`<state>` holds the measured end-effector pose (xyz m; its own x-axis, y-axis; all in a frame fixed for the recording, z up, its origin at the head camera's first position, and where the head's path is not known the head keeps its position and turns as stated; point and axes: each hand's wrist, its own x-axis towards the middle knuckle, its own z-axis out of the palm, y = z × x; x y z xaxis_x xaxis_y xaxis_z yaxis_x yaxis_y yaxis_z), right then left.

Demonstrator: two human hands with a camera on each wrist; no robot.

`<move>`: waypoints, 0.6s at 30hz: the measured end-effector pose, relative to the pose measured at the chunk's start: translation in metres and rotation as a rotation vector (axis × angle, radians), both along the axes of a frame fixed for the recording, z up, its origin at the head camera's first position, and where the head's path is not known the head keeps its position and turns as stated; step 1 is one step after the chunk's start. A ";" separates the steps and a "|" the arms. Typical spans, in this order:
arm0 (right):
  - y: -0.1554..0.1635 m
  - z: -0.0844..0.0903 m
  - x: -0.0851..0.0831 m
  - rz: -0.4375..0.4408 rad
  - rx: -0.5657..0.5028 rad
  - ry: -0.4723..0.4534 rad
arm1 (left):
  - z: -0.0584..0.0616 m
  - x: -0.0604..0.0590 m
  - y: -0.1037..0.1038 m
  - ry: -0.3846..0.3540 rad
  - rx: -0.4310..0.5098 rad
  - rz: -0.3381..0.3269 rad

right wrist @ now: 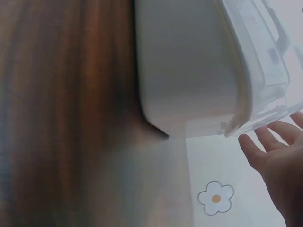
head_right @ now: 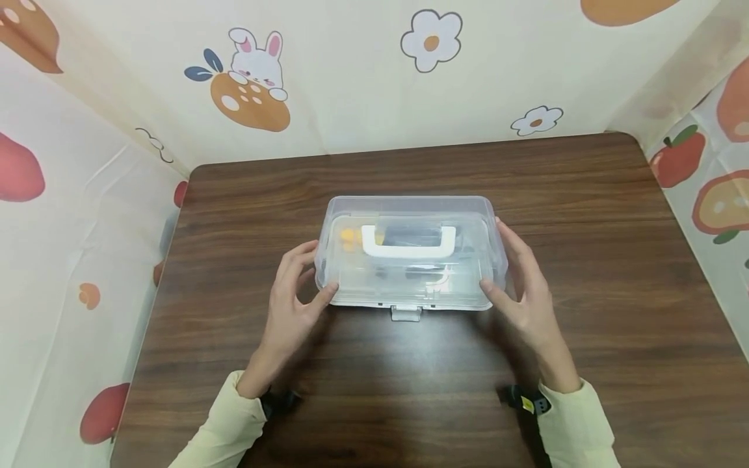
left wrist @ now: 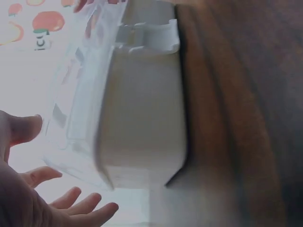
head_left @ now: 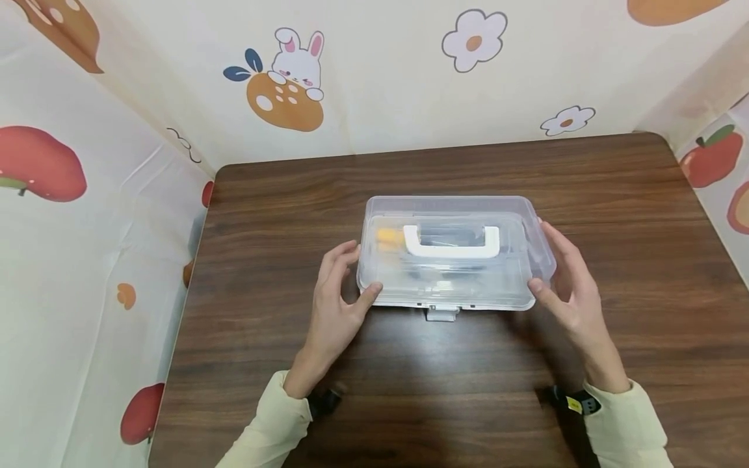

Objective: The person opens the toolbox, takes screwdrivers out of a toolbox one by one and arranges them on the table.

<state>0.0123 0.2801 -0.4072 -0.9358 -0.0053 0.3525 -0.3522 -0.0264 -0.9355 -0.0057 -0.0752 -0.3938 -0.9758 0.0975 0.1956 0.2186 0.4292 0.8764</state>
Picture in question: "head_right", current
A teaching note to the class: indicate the person's left hand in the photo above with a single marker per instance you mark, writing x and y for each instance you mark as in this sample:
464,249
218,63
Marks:
284,325

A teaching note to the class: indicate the person's right hand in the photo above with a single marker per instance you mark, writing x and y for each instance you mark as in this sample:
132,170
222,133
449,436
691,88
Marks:
532,318

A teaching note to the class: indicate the person's left index finger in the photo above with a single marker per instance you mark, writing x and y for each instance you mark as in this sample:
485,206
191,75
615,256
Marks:
295,255

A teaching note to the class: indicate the person's left thumb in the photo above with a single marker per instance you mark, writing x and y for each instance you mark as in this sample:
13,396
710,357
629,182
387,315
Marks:
322,298

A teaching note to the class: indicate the person's right thumb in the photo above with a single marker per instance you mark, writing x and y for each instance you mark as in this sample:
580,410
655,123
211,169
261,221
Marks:
497,298

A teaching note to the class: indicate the person's right index finger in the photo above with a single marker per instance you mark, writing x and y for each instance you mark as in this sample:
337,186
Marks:
515,250

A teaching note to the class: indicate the person's right forearm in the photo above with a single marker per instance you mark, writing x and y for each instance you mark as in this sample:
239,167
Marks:
576,426

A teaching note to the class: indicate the person's left forearm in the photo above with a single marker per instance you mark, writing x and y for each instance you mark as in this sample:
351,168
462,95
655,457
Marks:
225,426

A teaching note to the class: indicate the orange round object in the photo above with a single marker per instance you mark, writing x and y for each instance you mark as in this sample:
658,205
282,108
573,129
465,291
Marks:
348,235

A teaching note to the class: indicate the black wrist band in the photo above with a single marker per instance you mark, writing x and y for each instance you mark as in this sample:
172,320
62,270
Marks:
526,400
279,402

